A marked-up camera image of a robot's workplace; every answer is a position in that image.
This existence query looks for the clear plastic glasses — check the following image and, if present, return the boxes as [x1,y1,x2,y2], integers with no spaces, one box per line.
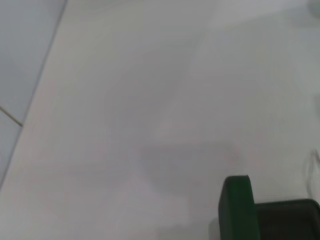
[304,148,320,198]

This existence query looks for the green glasses case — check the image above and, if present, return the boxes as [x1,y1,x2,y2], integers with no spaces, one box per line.
[217,175,320,240]

